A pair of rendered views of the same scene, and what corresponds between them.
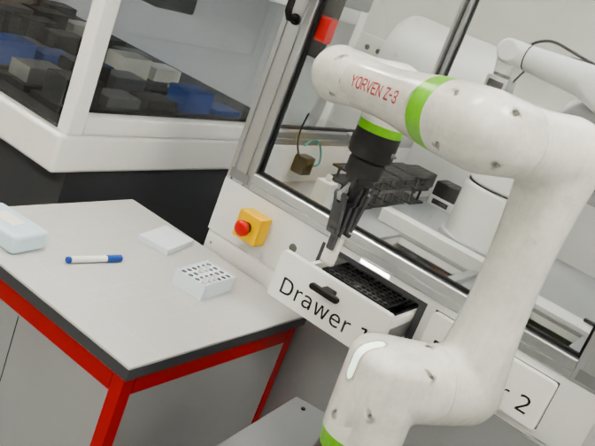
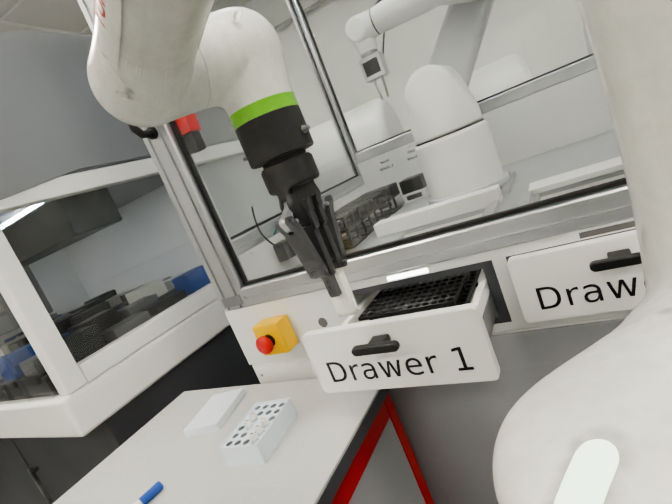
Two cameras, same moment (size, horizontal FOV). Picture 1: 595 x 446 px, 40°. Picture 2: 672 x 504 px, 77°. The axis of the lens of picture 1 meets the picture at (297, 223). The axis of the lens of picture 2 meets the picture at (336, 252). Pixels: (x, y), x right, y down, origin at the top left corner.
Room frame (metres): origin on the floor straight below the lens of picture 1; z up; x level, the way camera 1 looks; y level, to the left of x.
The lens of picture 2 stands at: (0.99, -0.13, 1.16)
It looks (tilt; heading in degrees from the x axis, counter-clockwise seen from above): 11 degrees down; 2
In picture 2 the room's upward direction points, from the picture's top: 22 degrees counter-clockwise
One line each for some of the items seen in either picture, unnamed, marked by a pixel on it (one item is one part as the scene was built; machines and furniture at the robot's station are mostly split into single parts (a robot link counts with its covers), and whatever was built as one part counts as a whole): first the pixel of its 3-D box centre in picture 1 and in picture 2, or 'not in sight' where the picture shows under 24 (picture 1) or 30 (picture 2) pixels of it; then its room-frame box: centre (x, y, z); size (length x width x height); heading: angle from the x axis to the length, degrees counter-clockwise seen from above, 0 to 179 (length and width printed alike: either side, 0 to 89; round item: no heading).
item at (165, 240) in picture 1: (166, 240); (215, 411); (1.85, 0.29, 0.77); 0.13 x 0.09 x 0.02; 164
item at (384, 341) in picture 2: (327, 292); (377, 344); (1.56, -0.11, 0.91); 0.07 x 0.04 x 0.01; 61
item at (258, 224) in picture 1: (251, 226); (274, 335); (1.86, 0.10, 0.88); 0.07 x 0.05 x 0.07; 61
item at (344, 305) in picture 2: (331, 249); (339, 293); (1.58, -0.08, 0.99); 0.03 x 0.01 x 0.07; 61
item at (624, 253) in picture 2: not in sight; (620, 258); (1.54, -0.46, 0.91); 0.07 x 0.04 x 0.01; 61
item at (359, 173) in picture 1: (359, 180); (297, 191); (1.58, -0.09, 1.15); 0.08 x 0.07 x 0.09; 151
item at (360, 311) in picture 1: (328, 303); (391, 353); (1.59, -0.12, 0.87); 0.29 x 0.02 x 0.11; 61
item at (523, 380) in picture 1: (482, 368); (623, 271); (1.56, -0.47, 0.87); 0.29 x 0.02 x 0.11; 61
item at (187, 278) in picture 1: (204, 280); (259, 430); (1.68, 0.15, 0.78); 0.12 x 0.08 x 0.04; 156
